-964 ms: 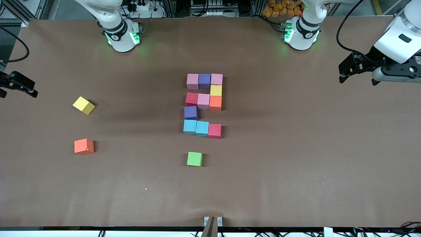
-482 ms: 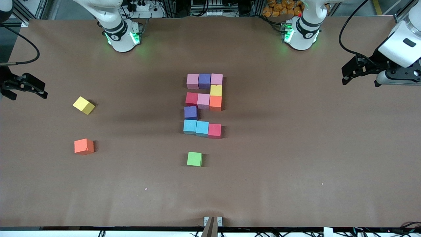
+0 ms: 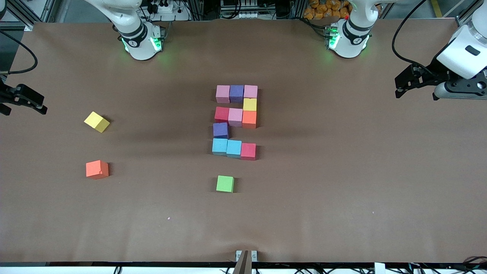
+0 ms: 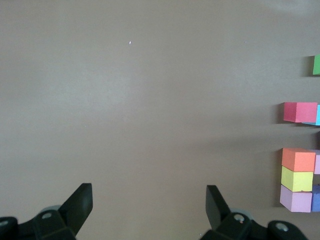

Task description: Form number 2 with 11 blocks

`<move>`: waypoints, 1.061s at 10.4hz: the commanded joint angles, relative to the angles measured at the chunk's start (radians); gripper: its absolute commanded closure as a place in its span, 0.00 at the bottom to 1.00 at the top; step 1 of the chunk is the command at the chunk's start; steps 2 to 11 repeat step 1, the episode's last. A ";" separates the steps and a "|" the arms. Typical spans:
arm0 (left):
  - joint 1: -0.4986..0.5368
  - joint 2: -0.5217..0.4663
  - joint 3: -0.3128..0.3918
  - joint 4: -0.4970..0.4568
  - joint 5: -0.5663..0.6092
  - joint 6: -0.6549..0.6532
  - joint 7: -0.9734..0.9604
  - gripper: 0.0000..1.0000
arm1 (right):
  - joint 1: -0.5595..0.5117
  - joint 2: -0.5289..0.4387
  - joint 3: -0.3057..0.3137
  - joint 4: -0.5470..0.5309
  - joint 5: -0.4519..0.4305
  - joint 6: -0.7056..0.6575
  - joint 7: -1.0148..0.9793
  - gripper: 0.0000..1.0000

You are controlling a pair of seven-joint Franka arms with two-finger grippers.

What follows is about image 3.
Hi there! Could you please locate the light blue foam cube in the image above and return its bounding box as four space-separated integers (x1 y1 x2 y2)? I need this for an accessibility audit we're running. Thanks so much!
212 138 228 156
227 139 243 159

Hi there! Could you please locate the green foam cube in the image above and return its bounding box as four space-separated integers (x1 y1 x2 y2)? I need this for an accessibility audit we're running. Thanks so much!
216 175 235 193

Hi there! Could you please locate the brown table cover sheet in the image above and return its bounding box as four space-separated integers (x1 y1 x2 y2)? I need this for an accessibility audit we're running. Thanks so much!
0 17 487 264

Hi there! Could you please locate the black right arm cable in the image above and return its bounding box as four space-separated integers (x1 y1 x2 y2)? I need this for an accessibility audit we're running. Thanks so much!
0 30 38 75

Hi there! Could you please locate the metal bracket with pole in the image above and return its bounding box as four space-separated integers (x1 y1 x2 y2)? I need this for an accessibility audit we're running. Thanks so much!
235 250 258 274

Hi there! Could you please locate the dark purple foam cube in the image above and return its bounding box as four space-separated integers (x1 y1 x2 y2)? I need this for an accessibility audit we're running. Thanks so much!
229 85 245 104

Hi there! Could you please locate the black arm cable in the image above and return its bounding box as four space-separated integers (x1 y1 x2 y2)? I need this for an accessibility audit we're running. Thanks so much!
0 30 38 75
392 0 434 75

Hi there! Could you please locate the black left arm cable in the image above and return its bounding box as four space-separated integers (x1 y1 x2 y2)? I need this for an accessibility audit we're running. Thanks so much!
392 0 434 75

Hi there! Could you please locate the pile of orange objects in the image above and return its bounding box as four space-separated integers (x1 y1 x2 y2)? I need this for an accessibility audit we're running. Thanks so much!
303 0 350 20

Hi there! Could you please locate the white power strip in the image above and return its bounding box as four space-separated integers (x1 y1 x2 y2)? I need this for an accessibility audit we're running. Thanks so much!
146 2 179 15

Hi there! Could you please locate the orange foam cube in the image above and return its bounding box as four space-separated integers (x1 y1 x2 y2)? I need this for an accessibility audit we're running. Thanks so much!
86 160 110 180
242 110 257 129

